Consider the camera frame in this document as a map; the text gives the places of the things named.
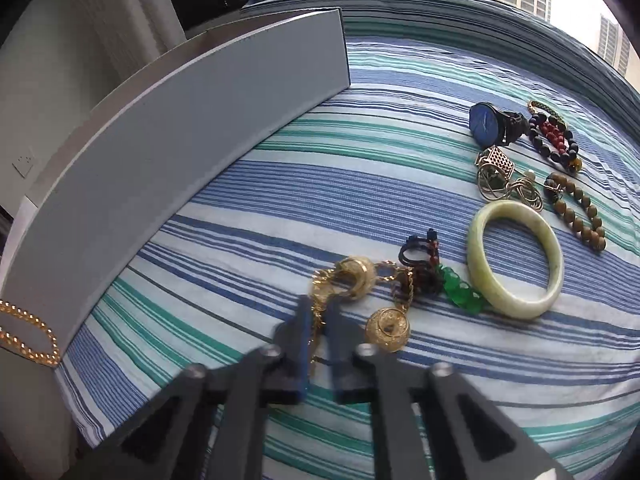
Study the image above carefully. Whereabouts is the gold chain disc necklace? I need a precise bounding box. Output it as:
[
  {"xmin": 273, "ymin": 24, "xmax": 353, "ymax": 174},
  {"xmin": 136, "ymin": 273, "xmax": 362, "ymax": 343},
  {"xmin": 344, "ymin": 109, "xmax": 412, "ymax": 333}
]
[{"xmin": 305, "ymin": 254, "xmax": 417, "ymax": 378}]

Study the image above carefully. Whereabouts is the pale green jade bangle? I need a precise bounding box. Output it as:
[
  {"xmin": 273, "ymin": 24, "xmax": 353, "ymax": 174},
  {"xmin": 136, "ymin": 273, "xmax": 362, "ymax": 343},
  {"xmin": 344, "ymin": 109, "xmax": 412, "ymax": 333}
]
[{"xmin": 465, "ymin": 199, "xmax": 565, "ymax": 320}]

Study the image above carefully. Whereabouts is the gold bead necklace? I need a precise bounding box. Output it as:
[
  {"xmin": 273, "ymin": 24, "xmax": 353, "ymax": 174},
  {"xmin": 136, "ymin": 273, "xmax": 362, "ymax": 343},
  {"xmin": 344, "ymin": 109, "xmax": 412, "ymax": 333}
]
[{"xmin": 0, "ymin": 298, "xmax": 61, "ymax": 366}]

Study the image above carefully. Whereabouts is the silver ring jewelry cluster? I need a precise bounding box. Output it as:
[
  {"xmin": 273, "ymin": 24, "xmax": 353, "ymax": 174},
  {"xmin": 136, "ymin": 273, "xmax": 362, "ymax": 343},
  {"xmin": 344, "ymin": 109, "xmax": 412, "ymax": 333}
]
[{"xmin": 475, "ymin": 146, "xmax": 544, "ymax": 212}]

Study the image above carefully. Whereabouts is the brown wooden bead bracelet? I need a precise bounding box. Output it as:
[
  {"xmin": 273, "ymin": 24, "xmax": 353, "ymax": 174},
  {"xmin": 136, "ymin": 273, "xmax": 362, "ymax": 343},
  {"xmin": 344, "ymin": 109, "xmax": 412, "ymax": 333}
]
[{"xmin": 543, "ymin": 171, "xmax": 608, "ymax": 254}]

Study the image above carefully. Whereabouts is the black blue-faced wristwatch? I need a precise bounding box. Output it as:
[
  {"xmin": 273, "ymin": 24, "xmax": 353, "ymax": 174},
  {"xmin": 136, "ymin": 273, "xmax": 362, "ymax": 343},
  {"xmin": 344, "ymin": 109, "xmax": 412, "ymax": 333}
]
[{"xmin": 469, "ymin": 102, "xmax": 529, "ymax": 150}]

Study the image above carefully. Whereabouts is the black bead bracelet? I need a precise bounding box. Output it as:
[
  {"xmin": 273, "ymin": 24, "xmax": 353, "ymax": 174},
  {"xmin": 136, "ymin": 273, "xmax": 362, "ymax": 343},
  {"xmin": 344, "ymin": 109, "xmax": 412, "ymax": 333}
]
[{"xmin": 527, "ymin": 112, "xmax": 584, "ymax": 174}]

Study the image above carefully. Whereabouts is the gold braided bangle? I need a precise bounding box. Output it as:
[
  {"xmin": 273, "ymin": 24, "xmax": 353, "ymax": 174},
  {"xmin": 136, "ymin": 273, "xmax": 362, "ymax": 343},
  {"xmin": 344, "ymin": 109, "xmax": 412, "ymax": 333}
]
[{"xmin": 526, "ymin": 100, "xmax": 565, "ymax": 125}]

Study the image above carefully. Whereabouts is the blue striped bed sheet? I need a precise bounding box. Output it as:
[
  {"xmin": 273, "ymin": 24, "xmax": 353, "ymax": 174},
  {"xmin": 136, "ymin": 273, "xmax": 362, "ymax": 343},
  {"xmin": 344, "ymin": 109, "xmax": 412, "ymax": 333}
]
[{"xmin": 55, "ymin": 0, "xmax": 639, "ymax": 479}]

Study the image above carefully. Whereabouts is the white cardboard box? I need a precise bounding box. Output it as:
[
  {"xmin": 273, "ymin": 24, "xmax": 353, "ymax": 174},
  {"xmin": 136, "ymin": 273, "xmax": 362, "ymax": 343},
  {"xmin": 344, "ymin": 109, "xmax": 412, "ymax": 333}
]
[{"xmin": 1, "ymin": 8, "xmax": 350, "ymax": 366}]

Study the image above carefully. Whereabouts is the white wall socket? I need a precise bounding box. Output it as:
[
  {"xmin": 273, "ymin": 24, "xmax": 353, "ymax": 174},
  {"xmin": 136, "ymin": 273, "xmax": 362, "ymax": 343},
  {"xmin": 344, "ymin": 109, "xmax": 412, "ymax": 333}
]
[{"xmin": 12, "ymin": 146, "xmax": 37, "ymax": 179}]

